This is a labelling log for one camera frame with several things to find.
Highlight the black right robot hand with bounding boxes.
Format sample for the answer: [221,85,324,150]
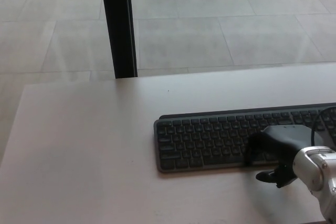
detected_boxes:
[244,125,324,189]

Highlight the black computer keyboard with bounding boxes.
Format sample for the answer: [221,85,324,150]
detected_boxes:
[153,102,336,174]

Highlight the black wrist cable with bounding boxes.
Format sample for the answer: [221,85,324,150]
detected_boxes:
[310,106,336,146]

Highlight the black vertical frame post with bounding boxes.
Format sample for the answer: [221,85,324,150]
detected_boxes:
[99,0,139,79]

